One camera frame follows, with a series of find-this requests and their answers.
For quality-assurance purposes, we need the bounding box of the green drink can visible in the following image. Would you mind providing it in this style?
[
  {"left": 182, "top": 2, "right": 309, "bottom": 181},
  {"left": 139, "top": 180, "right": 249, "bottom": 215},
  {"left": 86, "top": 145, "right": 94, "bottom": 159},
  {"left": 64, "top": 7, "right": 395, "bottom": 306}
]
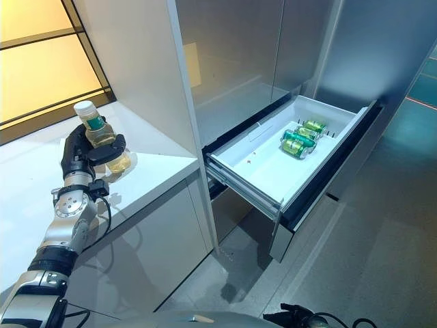
[
  {"left": 303, "top": 119, "right": 328, "bottom": 134},
  {"left": 295, "top": 126, "right": 322, "bottom": 141},
  {"left": 279, "top": 137, "right": 317, "bottom": 161}
]

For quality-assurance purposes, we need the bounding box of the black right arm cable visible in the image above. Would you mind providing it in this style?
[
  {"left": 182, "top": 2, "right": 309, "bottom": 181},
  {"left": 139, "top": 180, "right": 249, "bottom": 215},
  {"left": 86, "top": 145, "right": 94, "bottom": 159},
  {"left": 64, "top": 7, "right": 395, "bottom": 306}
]
[{"left": 313, "top": 316, "right": 377, "bottom": 328}]

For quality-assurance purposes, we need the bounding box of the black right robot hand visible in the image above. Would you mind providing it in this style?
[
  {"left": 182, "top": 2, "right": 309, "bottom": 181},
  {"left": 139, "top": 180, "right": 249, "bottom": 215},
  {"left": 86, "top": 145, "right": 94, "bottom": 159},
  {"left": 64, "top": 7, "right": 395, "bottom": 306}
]
[{"left": 264, "top": 302, "right": 315, "bottom": 328}]

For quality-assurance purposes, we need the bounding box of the stainless steel fridge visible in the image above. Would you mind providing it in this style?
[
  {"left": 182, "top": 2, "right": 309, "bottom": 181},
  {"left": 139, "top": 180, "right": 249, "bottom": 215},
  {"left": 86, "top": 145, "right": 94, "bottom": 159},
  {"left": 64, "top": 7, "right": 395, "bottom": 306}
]
[{"left": 170, "top": 0, "right": 437, "bottom": 264}]

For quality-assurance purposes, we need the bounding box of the white fridge drawer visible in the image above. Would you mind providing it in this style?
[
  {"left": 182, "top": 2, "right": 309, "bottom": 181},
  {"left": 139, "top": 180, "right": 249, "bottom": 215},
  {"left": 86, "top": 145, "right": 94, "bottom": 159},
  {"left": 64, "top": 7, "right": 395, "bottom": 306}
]
[{"left": 203, "top": 94, "right": 383, "bottom": 263}]

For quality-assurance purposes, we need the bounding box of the grey robot torso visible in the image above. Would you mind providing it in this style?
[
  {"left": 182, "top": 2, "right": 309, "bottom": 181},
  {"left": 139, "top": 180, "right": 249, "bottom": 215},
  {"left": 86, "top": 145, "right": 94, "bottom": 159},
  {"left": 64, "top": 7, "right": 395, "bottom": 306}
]
[{"left": 153, "top": 309, "right": 274, "bottom": 328}]

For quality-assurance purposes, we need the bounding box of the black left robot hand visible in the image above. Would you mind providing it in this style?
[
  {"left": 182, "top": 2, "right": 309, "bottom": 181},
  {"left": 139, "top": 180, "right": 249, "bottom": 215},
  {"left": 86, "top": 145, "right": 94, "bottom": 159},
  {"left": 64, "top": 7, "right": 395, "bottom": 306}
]
[{"left": 60, "top": 123, "right": 127, "bottom": 179}]

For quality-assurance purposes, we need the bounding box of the yellow drink bottle white cap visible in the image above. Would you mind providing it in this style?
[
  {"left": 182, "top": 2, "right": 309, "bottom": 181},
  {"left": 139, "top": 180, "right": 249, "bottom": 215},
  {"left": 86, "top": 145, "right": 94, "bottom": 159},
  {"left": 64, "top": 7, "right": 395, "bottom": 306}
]
[{"left": 73, "top": 100, "right": 132, "bottom": 174}]

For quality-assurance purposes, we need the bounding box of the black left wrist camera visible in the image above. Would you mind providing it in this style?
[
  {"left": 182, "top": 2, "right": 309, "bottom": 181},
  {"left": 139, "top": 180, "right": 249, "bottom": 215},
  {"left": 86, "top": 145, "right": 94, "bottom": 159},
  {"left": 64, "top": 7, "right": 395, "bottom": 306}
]
[{"left": 87, "top": 180, "right": 111, "bottom": 200}]

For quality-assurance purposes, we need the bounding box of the yellow lit window panel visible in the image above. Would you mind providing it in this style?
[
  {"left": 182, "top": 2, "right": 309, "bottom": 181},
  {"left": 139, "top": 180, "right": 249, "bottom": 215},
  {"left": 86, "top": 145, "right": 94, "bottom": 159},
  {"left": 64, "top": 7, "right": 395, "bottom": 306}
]
[{"left": 0, "top": 0, "right": 115, "bottom": 133}]

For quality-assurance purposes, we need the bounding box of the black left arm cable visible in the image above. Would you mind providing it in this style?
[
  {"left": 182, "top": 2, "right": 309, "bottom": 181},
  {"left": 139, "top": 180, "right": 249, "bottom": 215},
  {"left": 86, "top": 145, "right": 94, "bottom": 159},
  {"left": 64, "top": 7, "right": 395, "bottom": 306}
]
[{"left": 63, "top": 195, "right": 114, "bottom": 328}]

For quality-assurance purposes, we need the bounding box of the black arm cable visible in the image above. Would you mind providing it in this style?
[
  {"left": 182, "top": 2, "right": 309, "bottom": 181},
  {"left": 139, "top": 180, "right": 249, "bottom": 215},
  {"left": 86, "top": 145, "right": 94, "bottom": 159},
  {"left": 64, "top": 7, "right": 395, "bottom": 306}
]
[
  {"left": 63, "top": 195, "right": 114, "bottom": 328},
  {"left": 313, "top": 316, "right": 377, "bottom": 328}
]

